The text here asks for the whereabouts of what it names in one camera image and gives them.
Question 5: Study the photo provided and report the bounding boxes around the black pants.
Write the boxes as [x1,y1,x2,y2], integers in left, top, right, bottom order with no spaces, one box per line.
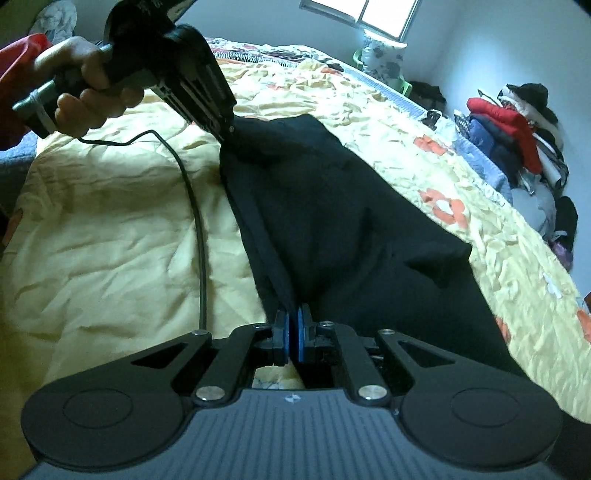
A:
[218,113,591,480]

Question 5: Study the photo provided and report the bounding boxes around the person's left hand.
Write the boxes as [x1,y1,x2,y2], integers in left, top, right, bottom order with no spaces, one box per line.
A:
[32,35,146,139]

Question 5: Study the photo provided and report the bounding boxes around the yellow cartoon bed quilt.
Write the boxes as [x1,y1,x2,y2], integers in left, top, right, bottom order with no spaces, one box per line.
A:
[1,59,590,479]

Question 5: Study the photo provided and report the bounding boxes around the purple garment on floor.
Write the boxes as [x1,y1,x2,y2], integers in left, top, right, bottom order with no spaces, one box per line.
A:
[550,241,574,272]

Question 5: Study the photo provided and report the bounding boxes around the floral white pillow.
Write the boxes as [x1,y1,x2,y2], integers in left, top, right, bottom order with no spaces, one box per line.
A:
[361,30,407,90]

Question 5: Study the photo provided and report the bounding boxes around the grey bundled garment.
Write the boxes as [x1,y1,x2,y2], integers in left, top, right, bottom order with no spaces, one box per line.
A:
[512,184,557,239]

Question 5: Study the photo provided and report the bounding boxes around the light blue striped blanket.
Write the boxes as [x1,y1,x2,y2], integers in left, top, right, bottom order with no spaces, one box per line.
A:
[342,64,513,205]

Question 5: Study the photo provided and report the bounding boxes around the black garment beside pile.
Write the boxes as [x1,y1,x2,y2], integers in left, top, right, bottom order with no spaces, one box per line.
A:
[553,196,578,252]

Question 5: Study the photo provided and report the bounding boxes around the green plastic chair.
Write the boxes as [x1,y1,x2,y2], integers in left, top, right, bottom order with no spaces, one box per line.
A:
[353,49,413,98]

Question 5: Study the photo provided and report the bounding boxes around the navy blue folded garment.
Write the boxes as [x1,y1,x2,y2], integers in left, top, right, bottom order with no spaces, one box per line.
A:
[468,114,524,188]

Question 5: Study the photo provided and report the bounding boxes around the black bag on floor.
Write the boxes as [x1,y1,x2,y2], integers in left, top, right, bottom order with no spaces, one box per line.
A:
[410,81,447,112]

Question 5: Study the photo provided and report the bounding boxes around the red puffer jacket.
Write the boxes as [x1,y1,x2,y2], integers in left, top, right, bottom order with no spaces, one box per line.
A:
[467,97,542,174]

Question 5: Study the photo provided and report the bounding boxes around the white folded garments stack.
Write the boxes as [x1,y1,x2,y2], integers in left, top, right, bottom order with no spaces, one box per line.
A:
[497,84,569,194]

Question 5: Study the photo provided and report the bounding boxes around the black hat on pile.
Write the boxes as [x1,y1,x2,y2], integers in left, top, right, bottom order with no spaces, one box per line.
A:
[504,83,559,125]

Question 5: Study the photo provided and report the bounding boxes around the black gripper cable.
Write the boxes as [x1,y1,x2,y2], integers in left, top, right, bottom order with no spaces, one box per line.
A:
[75,128,209,333]

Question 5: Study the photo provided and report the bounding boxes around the window with grey frame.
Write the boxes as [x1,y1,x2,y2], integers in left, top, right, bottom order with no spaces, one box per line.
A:
[300,0,422,42]

